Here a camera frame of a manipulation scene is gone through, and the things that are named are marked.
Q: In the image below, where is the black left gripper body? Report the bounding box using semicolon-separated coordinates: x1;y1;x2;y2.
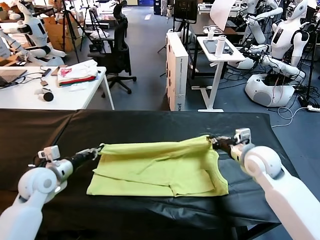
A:
70;151;93;166

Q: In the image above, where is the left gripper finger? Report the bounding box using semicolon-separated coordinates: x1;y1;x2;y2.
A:
89;149;102;161
83;144;105;155

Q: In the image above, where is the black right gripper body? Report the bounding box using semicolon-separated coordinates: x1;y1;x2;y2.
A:
215;138;237;154

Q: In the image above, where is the yellow-green t-shirt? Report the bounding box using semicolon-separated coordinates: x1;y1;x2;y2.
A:
86;134;230;198

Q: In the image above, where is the black plastic table cover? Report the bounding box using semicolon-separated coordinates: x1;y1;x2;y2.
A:
7;109;301;240
0;108;81;193

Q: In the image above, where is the white tissue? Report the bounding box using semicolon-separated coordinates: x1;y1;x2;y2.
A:
68;84;88;93

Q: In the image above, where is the white humanoid robot round base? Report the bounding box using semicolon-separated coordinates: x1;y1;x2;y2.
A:
234;0;312;109

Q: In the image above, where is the green folded garment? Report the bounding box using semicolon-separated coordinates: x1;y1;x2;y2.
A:
58;80;95;88

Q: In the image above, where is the red folded garment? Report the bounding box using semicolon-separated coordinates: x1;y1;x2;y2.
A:
59;76;98;85

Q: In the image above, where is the tall white carton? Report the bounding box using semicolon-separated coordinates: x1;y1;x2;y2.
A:
165;32;190;113

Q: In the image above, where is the small white device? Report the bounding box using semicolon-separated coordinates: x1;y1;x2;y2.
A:
34;87;52;96

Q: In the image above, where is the white work table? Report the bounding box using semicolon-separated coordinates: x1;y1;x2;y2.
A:
0;65;116;112

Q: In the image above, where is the white standing desk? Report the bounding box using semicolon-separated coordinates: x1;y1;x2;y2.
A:
191;36;247;113

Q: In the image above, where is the black power brick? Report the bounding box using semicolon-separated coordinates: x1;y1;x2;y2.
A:
297;95;310;107

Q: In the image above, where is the white water bottle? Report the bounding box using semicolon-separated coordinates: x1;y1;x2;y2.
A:
215;35;226;58

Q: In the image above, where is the dark grey tablet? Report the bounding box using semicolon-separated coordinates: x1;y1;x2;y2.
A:
202;39;235;56

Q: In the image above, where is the black office chair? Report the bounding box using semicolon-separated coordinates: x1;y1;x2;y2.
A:
87;0;138;99

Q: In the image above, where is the grey laptop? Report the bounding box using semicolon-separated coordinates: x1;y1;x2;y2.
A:
0;69;28;88

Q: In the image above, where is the black stand pole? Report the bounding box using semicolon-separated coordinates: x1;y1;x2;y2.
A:
298;6;320;106

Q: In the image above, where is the brown cardboard box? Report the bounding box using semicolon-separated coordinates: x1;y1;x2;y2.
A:
41;16;84;53

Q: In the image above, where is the white curved sheet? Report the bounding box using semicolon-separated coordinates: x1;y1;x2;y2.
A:
209;0;237;33

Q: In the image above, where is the white robot with black panel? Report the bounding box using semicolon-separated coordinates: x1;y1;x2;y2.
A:
0;0;68;68

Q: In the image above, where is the black monitor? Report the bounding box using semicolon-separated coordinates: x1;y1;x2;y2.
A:
172;0;199;26

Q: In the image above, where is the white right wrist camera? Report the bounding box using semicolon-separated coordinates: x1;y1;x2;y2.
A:
234;127;252;145

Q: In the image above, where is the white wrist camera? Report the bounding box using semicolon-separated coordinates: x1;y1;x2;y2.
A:
234;127;252;145
37;145;61;161

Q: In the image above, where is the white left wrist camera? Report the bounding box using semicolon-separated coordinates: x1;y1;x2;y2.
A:
37;145;61;161

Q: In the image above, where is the white floor cable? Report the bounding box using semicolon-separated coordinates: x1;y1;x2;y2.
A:
271;106;311;129

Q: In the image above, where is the black camera tripod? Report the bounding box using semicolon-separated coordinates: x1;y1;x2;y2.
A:
81;6;112;52
59;0;88;64

